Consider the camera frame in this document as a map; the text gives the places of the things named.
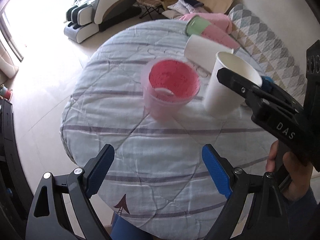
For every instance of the pink cushion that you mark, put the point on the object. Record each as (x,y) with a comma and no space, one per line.
(220,20)

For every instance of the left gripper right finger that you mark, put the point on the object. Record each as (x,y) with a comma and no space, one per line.
(267,217)

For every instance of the pink and green cup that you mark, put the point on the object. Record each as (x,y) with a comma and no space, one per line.
(201,27)

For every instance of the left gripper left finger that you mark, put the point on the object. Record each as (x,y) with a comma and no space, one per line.
(48,218)

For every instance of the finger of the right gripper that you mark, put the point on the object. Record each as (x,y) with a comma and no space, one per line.
(237,83)
(267,85)

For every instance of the person's blue trousers leg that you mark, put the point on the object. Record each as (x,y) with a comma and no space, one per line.
(123,230)

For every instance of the white floral pillow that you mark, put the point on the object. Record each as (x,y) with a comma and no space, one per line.
(181,7)

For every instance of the person's right hand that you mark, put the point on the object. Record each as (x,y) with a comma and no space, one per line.
(300,174)

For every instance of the folding stool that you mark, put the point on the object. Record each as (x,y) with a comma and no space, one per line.
(150,6)

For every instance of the patterned triangle sofa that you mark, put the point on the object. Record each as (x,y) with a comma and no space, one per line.
(268,50)

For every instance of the dark tv cabinet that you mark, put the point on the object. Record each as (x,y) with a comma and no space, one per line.
(16,194)

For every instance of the striped light blue tablecloth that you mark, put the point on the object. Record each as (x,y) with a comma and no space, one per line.
(158,181)

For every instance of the pink translucent plastic cup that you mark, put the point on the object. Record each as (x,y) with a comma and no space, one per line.
(168,85)

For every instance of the white paper cup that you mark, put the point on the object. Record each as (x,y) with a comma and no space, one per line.
(202,52)
(218,99)

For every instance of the white massage chair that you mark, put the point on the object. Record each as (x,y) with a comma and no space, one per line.
(88,17)

